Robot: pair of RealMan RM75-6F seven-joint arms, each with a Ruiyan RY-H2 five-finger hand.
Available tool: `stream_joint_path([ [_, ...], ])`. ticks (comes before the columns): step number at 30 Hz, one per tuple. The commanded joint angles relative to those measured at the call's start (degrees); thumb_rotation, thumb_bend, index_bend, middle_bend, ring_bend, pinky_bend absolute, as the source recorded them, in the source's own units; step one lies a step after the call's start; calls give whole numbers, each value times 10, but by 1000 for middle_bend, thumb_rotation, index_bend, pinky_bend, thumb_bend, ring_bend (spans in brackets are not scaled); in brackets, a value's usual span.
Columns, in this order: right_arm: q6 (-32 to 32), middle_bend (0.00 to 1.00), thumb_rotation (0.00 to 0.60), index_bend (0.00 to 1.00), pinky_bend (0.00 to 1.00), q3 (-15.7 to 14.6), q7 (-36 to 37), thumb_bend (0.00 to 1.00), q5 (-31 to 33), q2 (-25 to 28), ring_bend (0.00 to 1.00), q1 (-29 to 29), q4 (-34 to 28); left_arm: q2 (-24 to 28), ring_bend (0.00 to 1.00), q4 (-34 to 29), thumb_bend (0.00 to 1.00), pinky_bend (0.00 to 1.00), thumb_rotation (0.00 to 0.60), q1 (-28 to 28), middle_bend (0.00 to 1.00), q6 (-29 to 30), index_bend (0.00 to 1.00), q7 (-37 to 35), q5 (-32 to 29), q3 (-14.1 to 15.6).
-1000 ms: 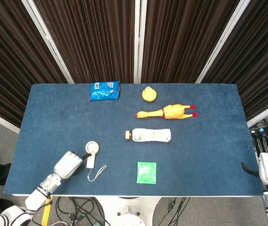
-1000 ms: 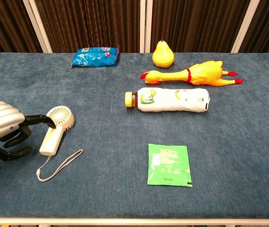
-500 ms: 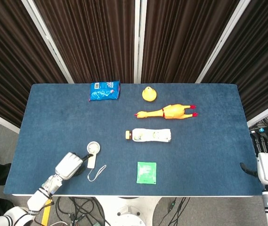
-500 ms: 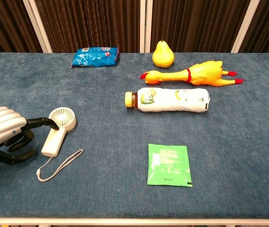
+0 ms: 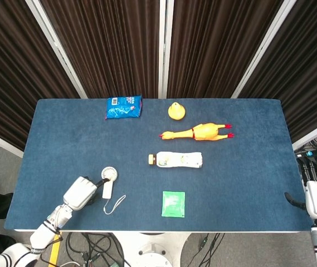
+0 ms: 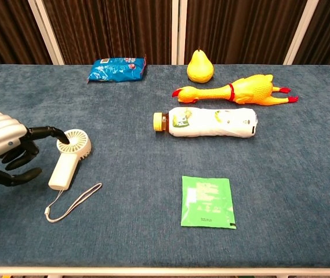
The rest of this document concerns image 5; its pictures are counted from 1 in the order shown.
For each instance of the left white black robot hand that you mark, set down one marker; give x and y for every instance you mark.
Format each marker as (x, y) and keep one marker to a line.
(81, 193)

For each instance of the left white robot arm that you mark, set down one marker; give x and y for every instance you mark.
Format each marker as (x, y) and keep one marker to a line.
(39, 233)

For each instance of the yellow floor tape strip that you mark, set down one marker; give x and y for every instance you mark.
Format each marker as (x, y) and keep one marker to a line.
(54, 254)

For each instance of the blue table cloth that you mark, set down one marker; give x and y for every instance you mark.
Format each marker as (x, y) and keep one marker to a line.
(158, 155)

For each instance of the green sachet packet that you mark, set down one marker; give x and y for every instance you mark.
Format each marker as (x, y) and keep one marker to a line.
(173, 203)

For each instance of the blue snack bag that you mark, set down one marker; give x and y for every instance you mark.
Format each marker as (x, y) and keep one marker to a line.
(123, 107)

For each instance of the white drink bottle yellow cap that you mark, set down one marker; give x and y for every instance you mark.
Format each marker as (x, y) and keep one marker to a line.
(179, 160)

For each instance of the small yellow rubber duck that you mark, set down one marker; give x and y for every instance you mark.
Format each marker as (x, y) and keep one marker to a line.
(176, 111)

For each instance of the yellow rubber chicken toy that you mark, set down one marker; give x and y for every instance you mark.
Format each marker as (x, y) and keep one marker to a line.
(202, 132)

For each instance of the white partition frame post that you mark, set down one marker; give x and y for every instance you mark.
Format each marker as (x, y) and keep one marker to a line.
(258, 50)
(314, 133)
(56, 48)
(0, 142)
(164, 48)

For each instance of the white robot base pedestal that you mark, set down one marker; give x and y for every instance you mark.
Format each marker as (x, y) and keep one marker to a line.
(152, 250)

